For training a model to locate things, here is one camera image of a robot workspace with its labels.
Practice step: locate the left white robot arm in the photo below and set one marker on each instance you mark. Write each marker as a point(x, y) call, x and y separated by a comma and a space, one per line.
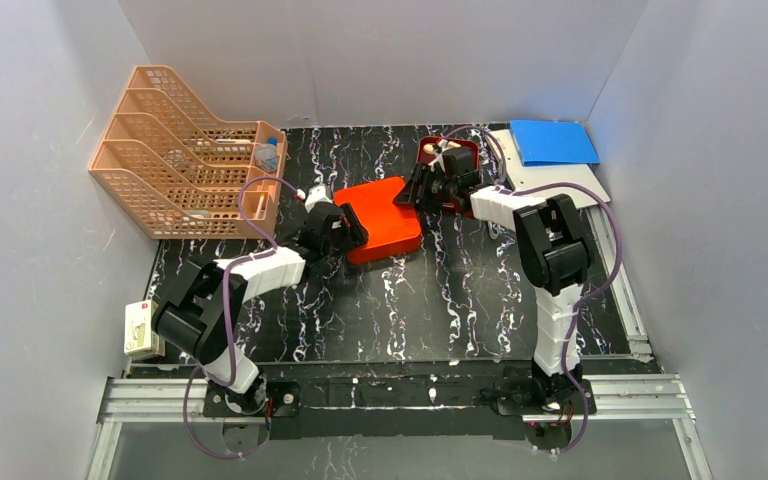
point(200, 312)

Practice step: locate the dark red chocolate tray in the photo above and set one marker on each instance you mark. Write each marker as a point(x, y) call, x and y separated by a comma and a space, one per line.
point(430, 149)

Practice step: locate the small white red box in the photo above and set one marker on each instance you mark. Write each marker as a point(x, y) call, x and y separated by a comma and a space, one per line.
point(141, 341)

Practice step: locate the orange box lid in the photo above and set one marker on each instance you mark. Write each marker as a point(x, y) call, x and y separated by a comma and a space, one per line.
point(373, 203)

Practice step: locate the orange chocolate box with tray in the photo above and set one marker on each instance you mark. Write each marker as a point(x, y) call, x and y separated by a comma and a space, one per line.
point(382, 245)

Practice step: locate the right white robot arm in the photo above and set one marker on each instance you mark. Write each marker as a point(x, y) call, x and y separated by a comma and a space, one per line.
point(554, 254)

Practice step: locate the aluminium base frame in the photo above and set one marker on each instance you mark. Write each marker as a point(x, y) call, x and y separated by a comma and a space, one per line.
point(388, 360)

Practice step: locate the small bottle with blue cap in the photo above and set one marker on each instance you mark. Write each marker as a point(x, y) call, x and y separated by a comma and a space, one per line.
point(266, 156)

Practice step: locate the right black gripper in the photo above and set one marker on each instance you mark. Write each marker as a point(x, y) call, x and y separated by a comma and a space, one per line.
point(420, 187)

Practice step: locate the peach plastic file rack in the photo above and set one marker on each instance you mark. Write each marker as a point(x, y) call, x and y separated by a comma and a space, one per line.
point(181, 172)

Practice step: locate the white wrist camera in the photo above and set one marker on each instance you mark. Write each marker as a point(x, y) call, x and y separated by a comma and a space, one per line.
point(438, 150)
point(317, 194)

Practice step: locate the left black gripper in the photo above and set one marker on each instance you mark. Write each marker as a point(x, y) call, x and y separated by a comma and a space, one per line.
point(349, 225)

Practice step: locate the white board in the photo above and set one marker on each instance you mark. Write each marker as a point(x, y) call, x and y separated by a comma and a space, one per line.
point(521, 177)

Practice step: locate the blue folder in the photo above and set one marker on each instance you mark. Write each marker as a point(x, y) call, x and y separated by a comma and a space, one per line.
point(547, 143)

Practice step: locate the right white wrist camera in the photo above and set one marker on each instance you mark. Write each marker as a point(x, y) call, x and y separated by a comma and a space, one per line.
point(438, 150)

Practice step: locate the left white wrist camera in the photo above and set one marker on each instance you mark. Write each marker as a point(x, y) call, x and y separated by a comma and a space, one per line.
point(317, 194)

